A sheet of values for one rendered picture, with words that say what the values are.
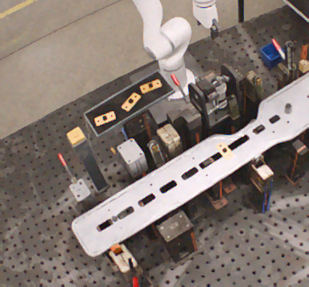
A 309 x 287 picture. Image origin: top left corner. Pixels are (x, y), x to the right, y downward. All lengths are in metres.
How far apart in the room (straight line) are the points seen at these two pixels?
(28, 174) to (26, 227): 0.30
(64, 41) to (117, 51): 0.50
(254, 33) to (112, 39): 1.41
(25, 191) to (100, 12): 2.08
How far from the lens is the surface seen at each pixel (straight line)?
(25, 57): 4.10
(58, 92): 3.73
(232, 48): 2.80
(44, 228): 2.43
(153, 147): 2.01
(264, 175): 1.98
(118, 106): 2.06
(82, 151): 2.09
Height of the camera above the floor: 2.82
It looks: 59 degrees down
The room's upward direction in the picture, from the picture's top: 8 degrees counter-clockwise
